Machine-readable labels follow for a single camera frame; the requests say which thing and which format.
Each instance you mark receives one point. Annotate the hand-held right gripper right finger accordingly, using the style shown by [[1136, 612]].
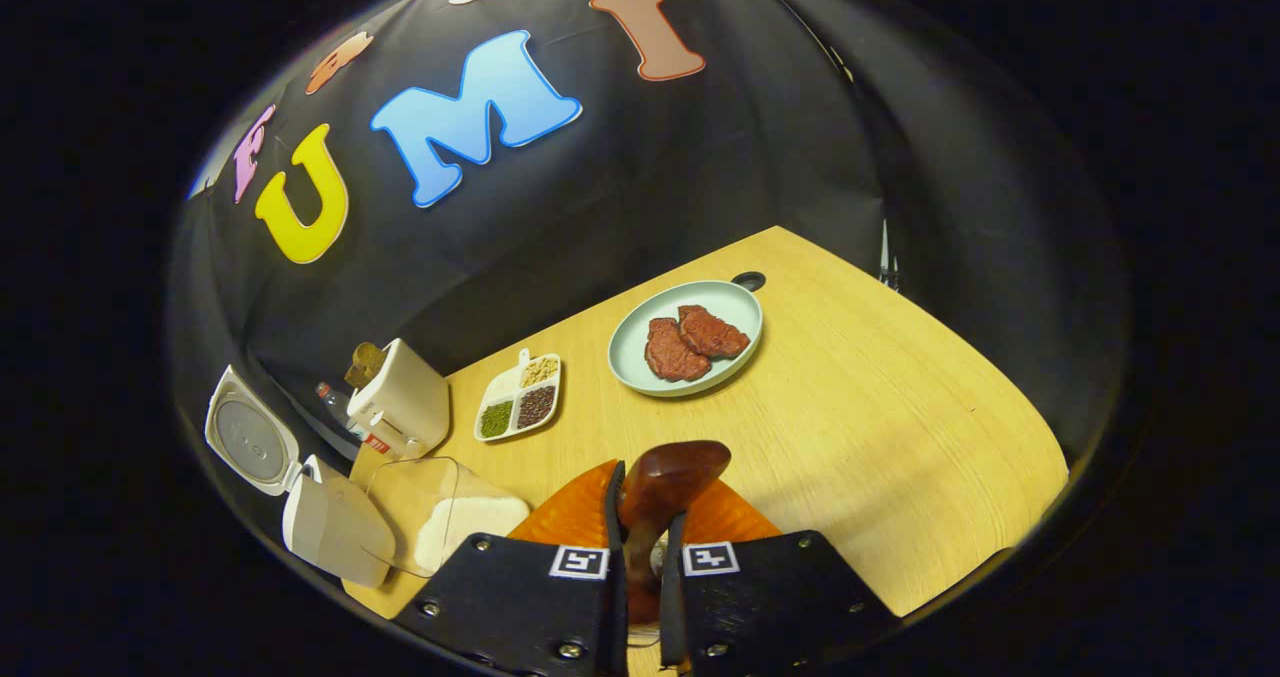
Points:
[[780, 597]]

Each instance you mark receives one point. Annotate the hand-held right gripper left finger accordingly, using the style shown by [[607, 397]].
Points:
[[520, 607]]

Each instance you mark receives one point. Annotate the white rice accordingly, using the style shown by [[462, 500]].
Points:
[[470, 527]]

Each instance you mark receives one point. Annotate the brown wooden spoon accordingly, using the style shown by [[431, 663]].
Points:
[[665, 477]]

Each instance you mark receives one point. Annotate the white rice cooker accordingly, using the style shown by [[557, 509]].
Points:
[[335, 527]]

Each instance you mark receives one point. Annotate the clear plastic rice container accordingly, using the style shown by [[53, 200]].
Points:
[[420, 497]]

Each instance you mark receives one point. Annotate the white divided bean dish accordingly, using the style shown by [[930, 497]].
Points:
[[520, 397]]

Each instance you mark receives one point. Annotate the white toaster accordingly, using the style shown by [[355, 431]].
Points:
[[410, 402]]

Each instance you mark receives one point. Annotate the red meat slice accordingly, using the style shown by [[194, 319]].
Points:
[[712, 332], [675, 352]]

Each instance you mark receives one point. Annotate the pale green plate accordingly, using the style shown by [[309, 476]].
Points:
[[635, 357]]

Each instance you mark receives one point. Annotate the clear plastic water bottle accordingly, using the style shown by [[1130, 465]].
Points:
[[335, 397]]

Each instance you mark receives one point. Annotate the brown toast slice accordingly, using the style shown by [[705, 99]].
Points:
[[365, 362]]

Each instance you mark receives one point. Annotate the metal tripod leg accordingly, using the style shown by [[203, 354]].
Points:
[[886, 257]]

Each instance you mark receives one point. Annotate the black backdrop cloth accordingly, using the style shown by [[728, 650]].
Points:
[[600, 207]]

